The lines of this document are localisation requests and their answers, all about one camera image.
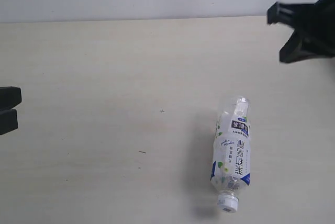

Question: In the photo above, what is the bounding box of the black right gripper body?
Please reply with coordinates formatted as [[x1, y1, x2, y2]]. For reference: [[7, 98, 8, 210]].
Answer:
[[295, 0, 334, 58]]

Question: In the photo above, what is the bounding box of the clear bottle blue white label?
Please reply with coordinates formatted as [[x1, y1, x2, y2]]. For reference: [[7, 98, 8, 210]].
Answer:
[[210, 96, 251, 213]]

